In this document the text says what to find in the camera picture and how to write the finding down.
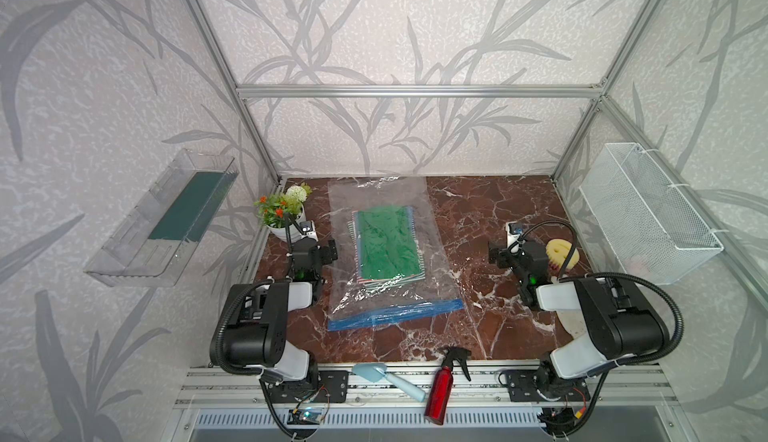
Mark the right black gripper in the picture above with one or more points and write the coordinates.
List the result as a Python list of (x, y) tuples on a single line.
[(502, 252)]

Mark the red spray bottle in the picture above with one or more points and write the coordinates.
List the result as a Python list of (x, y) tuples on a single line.
[(436, 408)]

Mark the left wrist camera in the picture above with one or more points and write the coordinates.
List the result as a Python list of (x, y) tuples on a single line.
[(308, 229)]

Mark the clear plastic wall shelf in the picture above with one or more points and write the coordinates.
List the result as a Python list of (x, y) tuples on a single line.
[(155, 242)]

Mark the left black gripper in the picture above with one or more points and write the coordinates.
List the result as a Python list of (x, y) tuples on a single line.
[(327, 253)]

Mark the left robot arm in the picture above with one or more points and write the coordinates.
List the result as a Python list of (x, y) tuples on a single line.
[(251, 334)]

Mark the clear vacuum bag blue zip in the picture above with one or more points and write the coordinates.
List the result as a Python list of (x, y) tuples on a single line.
[(392, 266)]

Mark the light blue brush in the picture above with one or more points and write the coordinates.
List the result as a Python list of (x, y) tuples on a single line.
[(376, 372)]

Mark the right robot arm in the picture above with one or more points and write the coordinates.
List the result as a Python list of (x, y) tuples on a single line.
[(628, 320)]

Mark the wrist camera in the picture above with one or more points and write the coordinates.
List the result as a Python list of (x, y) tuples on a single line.
[(514, 231), (308, 229)]

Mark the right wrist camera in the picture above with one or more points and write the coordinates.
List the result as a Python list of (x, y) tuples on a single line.
[(514, 231)]

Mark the green tank top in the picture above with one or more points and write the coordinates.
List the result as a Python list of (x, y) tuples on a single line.
[(387, 244)]

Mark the white wire basket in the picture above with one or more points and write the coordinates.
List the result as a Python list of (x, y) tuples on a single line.
[(652, 228)]

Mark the yellow smiley sponge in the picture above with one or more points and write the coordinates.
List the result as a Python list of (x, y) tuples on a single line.
[(557, 251)]

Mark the potted plant white pot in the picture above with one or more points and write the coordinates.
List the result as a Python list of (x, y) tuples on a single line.
[(283, 212)]

